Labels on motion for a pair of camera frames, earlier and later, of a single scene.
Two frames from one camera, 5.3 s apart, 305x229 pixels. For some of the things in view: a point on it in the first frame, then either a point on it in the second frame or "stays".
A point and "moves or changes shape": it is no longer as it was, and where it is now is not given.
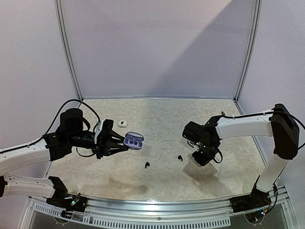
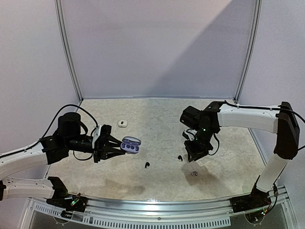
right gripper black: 203,159 to 193,150
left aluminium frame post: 65,47 stays
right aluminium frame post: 257,12 stays
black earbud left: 147,164 stays
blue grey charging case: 133,140 moves or changes shape
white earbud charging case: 122,123 stays
